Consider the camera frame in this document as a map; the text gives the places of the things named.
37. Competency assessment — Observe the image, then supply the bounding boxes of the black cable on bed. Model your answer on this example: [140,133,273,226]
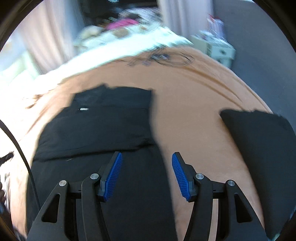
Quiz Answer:
[120,46,195,68]

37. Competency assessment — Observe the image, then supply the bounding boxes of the white bedside cabinet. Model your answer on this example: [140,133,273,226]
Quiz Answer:
[190,31,236,69]

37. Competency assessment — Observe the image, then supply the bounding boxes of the black collared jacket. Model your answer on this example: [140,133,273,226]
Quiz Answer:
[27,85,177,240]

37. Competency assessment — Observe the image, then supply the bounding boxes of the black camera cable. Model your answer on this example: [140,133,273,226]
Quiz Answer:
[0,119,42,210]

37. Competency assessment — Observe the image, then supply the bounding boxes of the pink cloth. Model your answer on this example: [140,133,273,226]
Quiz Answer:
[106,18,138,30]

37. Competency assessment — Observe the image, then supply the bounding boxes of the pink curtain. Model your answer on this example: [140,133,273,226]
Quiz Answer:
[18,1,213,74]

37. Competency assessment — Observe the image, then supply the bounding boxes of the striped gift bag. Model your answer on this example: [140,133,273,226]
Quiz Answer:
[207,15,226,41]

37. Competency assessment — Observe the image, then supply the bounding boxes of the white duvet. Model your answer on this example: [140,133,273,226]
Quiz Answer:
[1,26,192,98]

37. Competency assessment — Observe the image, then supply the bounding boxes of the orange-brown bed sheet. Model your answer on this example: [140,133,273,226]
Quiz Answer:
[6,48,269,238]

